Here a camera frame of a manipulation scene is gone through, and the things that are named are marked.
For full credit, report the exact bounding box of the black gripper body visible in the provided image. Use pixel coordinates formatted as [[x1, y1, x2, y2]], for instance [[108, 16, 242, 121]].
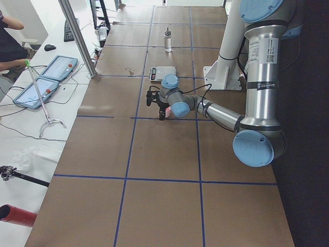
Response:
[[146, 86, 170, 110]]

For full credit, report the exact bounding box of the pink paper cup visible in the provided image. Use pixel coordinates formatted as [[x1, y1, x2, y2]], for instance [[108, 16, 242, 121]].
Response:
[[165, 107, 172, 118]]

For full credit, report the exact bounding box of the glass sauce bottle metal spout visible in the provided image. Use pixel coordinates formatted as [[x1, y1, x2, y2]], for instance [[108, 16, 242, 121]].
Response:
[[164, 27, 172, 52]]

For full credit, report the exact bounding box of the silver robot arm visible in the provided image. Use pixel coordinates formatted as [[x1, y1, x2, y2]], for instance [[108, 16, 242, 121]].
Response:
[[146, 1, 304, 167]]

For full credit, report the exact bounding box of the digital kitchen scale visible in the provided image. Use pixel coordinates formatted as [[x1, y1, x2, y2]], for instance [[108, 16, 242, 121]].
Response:
[[149, 66, 176, 82]]

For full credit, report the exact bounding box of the blue teach pendant far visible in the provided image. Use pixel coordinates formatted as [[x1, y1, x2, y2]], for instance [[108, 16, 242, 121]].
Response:
[[40, 55, 78, 82]]

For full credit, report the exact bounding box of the blue teach pendant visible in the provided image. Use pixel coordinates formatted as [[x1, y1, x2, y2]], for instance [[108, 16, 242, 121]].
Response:
[[40, 55, 78, 82], [13, 77, 59, 109]]

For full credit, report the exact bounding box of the black keyboard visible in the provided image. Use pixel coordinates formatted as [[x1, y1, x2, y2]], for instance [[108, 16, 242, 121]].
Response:
[[63, 21, 75, 42]]

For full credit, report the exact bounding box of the black computer mouse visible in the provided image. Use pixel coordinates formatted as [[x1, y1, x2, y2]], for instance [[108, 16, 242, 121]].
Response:
[[44, 44, 56, 51]]

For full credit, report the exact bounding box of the blue teach pendant near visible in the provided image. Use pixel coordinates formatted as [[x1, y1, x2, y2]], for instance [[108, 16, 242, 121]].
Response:
[[13, 77, 59, 109]]

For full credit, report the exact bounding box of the metal reacher grabber tool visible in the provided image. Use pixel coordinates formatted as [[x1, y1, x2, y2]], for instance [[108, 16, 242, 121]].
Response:
[[25, 60, 66, 138]]

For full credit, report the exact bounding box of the white plastic bag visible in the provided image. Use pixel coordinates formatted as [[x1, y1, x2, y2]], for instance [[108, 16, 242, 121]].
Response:
[[8, 145, 61, 177]]

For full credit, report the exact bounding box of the person in black shirt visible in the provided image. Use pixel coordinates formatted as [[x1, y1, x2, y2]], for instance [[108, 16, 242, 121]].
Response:
[[1, 11, 35, 82]]

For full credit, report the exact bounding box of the black tripod rod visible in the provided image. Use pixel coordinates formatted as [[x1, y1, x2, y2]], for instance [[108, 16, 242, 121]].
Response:
[[1, 166, 50, 187]]

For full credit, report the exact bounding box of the red cylinder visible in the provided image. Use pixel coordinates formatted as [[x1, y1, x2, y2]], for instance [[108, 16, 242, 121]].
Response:
[[1, 204, 37, 227]]

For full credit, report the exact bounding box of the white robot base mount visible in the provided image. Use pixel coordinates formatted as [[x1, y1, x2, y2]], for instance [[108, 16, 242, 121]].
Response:
[[204, 0, 245, 91]]

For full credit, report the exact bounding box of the aluminium frame post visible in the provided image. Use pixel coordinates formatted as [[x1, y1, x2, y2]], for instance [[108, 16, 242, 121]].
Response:
[[59, 0, 97, 78]]

